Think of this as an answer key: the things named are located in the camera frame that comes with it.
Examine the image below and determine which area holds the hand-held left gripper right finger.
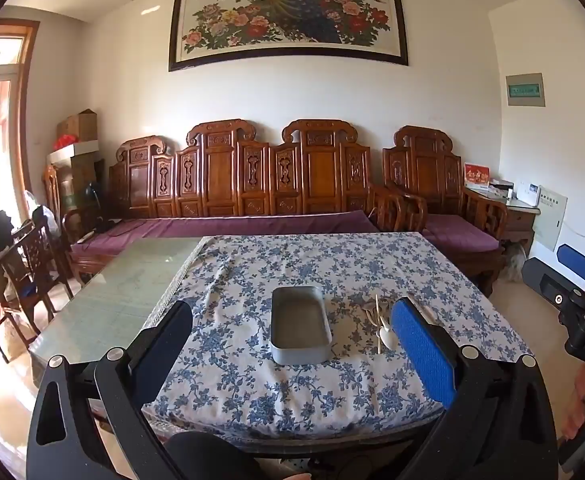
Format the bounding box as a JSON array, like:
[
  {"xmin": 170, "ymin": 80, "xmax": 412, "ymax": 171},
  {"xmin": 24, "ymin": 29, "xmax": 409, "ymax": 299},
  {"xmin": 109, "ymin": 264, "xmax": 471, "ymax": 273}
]
[{"xmin": 390, "ymin": 296, "xmax": 558, "ymax": 480}]

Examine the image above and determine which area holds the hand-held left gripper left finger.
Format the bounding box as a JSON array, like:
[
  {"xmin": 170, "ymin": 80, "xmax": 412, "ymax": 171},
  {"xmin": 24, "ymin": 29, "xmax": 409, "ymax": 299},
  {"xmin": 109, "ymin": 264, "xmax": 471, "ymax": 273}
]
[{"xmin": 26, "ymin": 300, "xmax": 194, "ymax": 480}]

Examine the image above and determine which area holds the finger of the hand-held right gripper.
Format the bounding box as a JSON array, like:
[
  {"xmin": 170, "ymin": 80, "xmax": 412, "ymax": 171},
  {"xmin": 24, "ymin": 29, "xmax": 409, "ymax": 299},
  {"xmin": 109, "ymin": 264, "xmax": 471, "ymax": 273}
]
[
  {"xmin": 557, "ymin": 243, "xmax": 585, "ymax": 285},
  {"xmin": 521, "ymin": 256, "xmax": 581, "ymax": 307}
]

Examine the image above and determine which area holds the beige plastic spoon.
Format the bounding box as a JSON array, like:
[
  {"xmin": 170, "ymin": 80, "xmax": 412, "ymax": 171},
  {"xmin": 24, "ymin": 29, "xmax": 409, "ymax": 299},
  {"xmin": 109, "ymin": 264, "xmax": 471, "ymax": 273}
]
[{"xmin": 370, "ymin": 310, "xmax": 399, "ymax": 356}]

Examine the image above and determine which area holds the grey metal tin box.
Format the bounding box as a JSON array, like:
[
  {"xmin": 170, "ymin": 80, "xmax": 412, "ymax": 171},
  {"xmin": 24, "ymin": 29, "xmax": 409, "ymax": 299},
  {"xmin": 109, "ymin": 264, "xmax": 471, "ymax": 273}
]
[{"xmin": 271, "ymin": 286, "xmax": 333, "ymax": 366}]

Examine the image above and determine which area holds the grey furry bundle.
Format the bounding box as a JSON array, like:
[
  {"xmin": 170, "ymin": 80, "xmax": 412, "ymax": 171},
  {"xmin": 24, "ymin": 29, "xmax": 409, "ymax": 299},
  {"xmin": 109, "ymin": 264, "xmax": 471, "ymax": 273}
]
[{"xmin": 497, "ymin": 240, "xmax": 529, "ymax": 283}]

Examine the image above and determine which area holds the wooden side table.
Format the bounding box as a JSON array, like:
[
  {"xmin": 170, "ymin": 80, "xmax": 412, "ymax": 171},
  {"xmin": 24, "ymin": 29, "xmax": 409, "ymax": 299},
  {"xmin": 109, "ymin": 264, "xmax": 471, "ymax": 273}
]
[{"xmin": 465, "ymin": 185, "xmax": 541, "ymax": 257}]

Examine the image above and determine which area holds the white desk device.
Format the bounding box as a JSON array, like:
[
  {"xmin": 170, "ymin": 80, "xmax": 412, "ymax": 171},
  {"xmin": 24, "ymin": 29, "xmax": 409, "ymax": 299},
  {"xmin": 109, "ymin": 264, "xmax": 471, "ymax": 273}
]
[{"xmin": 515, "ymin": 180, "xmax": 541, "ymax": 207}]

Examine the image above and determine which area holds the blue floral tablecloth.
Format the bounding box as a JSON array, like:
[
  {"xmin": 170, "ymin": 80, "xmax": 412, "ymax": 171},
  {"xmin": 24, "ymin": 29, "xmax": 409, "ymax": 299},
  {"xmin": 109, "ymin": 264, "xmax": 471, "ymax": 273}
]
[{"xmin": 142, "ymin": 231, "xmax": 533, "ymax": 441}]

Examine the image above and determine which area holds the purple armchair cushion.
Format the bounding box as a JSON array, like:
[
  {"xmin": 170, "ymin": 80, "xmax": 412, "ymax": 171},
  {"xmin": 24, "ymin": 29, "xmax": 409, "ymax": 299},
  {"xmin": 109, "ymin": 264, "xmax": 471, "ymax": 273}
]
[{"xmin": 423, "ymin": 214, "xmax": 501, "ymax": 253}]

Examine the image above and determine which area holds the red standing card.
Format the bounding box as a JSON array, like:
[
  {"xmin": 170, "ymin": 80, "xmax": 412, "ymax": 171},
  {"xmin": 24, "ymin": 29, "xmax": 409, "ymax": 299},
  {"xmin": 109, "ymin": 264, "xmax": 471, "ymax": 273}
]
[{"xmin": 464, "ymin": 162, "xmax": 491, "ymax": 190}]

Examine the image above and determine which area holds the purple sofa cushion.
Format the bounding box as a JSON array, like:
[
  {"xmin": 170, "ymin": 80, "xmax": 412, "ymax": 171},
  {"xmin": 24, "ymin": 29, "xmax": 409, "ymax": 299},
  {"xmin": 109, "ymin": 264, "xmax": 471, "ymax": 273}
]
[{"xmin": 71, "ymin": 210, "xmax": 381, "ymax": 257}]

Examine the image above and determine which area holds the carved wooden armchair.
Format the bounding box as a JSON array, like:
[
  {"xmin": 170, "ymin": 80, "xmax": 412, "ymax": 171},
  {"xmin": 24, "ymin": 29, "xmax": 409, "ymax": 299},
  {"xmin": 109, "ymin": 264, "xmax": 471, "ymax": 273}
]
[{"xmin": 383, "ymin": 125, "xmax": 508, "ymax": 297}]

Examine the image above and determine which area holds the wooden dining chair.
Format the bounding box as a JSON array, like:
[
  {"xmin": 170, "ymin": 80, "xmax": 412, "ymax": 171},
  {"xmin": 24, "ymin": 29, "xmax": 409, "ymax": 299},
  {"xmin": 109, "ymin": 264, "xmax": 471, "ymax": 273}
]
[{"xmin": 1, "ymin": 221, "xmax": 74, "ymax": 333}]

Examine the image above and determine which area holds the black desk lamp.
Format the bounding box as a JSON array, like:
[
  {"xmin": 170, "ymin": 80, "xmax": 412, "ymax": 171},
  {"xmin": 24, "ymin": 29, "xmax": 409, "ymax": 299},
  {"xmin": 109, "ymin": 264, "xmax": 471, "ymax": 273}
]
[{"xmin": 85, "ymin": 182, "xmax": 105, "ymax": 233}]

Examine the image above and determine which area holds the white plastic bag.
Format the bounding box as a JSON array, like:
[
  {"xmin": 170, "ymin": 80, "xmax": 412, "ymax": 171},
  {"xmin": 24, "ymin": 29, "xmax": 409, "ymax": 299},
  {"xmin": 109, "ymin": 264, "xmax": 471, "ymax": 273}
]
[{"xmin": 26, "ymin": 194, "xmax": 62, "ymax": 242}]

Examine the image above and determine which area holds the carved wooden sofa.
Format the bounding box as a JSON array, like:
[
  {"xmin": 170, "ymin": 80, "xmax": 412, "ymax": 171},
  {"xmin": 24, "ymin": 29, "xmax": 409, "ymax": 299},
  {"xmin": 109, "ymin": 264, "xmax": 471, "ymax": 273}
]
[{"xmin": 62, "ymin": 119, "xmax": 408, "ymax": 286}]

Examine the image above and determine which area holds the carved wooden chair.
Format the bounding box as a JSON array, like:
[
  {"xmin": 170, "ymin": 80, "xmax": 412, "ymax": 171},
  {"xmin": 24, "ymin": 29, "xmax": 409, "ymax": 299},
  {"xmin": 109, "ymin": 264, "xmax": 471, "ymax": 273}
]
[{"xmin": 42, "ymin": 164, "xmax": 88, "ymax": 261}]

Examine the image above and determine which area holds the white-lidded carton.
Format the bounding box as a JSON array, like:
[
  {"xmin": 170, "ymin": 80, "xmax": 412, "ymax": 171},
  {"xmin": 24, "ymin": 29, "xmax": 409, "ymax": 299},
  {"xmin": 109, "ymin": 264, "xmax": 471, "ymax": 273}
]
[{"xmin": 46, "ymin": 140, "xmax": 100, "ymax": 167}]

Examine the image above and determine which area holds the brown cardboard box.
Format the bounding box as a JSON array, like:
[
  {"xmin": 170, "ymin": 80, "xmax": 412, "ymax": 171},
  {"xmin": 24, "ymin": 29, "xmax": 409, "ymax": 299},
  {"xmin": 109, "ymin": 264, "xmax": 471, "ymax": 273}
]
[{"xmin": 56, "ymin": 109, "xmax": 98, "ymax": 142}]

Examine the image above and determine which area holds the framed peacock flower painting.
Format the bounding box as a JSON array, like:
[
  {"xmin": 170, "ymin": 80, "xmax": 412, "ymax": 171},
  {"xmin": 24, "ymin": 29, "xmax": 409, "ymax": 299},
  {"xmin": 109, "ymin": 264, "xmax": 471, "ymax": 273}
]
[{"xmin": 168, "ymin": 0, "xmax": 409, "ymax": 72}]

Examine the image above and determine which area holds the white wall electrical panel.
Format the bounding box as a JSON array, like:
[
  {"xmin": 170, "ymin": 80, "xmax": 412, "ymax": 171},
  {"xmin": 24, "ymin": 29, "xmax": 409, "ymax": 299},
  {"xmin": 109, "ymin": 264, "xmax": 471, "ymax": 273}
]
[{"xmin": 531, "ymin": 185, "xmax": 568, "ymax": 252}]

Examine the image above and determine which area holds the green-sign wall panel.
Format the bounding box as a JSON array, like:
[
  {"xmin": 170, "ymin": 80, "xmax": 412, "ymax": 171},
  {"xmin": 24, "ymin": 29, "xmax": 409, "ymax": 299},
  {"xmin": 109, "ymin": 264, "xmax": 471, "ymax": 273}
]
[{"xmin": 505, "ymin": 73, "xmax": 546, "ymax": 107}]

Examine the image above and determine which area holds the wooden door frame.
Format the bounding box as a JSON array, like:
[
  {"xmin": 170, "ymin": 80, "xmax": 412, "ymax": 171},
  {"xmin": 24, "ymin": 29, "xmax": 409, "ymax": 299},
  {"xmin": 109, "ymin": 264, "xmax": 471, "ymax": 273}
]
[{"xmin": 0, "ymin": 19, "xmax": 40, "ymax": 211}]

